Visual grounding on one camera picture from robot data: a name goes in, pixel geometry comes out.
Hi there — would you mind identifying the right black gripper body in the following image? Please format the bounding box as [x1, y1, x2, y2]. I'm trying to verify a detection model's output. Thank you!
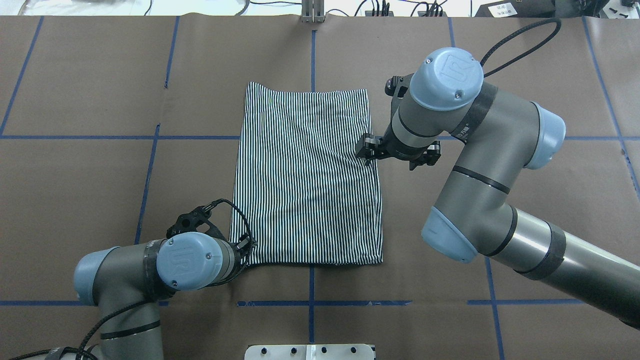
[355, 133, 442, 171]

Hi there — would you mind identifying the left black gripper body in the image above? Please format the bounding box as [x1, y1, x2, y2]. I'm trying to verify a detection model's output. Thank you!
[222, 235, 256, 268]

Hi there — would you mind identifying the navy white striped polo shirt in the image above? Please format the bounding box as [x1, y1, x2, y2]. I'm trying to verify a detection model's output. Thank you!
[230, 82, 383, 265]

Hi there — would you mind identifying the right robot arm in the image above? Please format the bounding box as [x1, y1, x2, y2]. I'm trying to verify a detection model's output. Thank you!
[355, 47, 640, 329]

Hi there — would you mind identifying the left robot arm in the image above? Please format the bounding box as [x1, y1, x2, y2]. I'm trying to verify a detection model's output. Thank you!
[22, 231, 256, 360]

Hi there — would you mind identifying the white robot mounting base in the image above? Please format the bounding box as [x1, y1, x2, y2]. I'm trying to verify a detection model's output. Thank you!
[244, 343, 377, 360]

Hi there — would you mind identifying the black box with label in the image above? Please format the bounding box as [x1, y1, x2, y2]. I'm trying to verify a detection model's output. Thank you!
[473, 0, 556, 18]

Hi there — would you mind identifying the aluminium frame post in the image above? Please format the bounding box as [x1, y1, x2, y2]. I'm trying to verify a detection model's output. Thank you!
[300, 0, 326, 24]

